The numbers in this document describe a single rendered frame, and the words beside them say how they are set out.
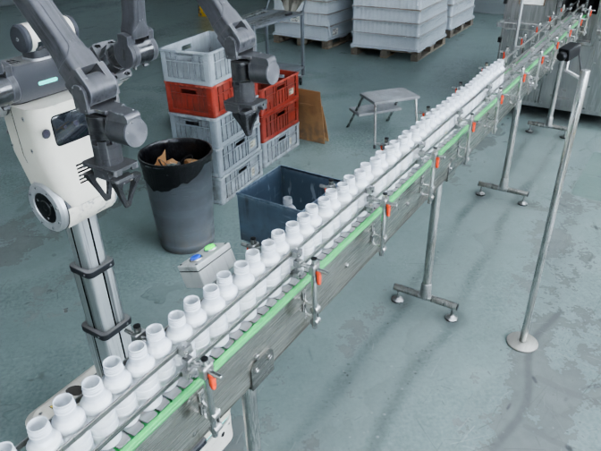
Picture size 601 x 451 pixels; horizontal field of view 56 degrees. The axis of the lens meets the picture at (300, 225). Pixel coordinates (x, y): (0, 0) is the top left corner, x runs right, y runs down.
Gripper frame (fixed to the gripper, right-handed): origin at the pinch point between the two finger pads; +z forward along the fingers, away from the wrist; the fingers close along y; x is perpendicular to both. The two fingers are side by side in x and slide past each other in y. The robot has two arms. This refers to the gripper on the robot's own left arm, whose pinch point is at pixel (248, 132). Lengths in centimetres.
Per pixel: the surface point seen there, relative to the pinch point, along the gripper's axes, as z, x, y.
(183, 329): 27, 48, -16
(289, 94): 86, -272, 176
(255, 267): 27.4, 20.3, -14.7
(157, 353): 28, 56, -15
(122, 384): 28, 66, -16
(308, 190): 54, -69, 26
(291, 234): 26.4, 3.3, -14.5
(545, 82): 107, -462, 9
